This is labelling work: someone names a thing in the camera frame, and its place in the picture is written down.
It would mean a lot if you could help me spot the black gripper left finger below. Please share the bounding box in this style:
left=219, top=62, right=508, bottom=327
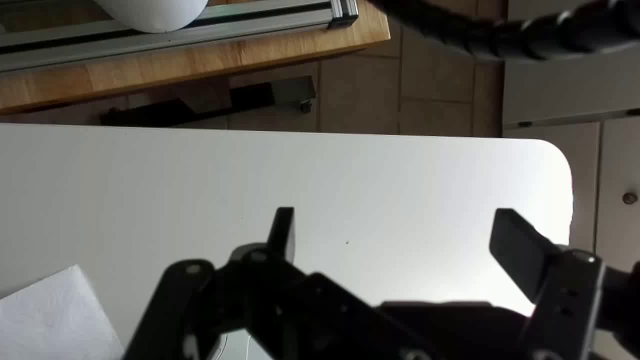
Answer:
left=124, top=208, right=441, bottom=360

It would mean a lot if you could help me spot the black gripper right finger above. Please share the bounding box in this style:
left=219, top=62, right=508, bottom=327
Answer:
left=490, top=208, right=605, bottom=360

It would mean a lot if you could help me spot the grey cabinet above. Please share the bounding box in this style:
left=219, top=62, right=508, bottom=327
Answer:
left=503, top=48, right=640, bottom=271

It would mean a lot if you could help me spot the white paper sheet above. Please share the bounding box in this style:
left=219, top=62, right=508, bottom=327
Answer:
left=0, top=266, right=124, bottom=360

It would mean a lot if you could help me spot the wooden base board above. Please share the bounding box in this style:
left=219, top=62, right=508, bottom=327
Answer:
left=0, top=0, right=390, bottom=114

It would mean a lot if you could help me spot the black corrugated cable conduit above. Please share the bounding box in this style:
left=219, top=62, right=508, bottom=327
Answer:
left=370, top=0, right=640, bottom=64

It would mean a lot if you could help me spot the aluminium extrusion rail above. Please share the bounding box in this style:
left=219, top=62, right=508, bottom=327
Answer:
left=0, top=0, right=358, bottom=72

